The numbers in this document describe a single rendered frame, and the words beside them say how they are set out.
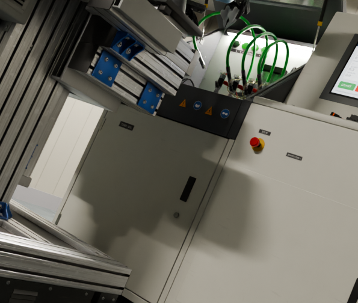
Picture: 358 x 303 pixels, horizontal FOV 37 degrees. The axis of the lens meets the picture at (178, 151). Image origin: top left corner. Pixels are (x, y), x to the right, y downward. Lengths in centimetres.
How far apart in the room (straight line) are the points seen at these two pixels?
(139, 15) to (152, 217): 92
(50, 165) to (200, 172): 255
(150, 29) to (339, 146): 78
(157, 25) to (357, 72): 103
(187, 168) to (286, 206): 44
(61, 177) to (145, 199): 247
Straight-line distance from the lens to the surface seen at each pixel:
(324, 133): 192
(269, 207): 190
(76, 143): 458
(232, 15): 222
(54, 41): 170
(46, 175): 449
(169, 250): 206
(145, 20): 150
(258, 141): 195
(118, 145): 233
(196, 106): 217
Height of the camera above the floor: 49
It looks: 5 degrees up
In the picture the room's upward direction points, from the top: 24 degrees clockwise
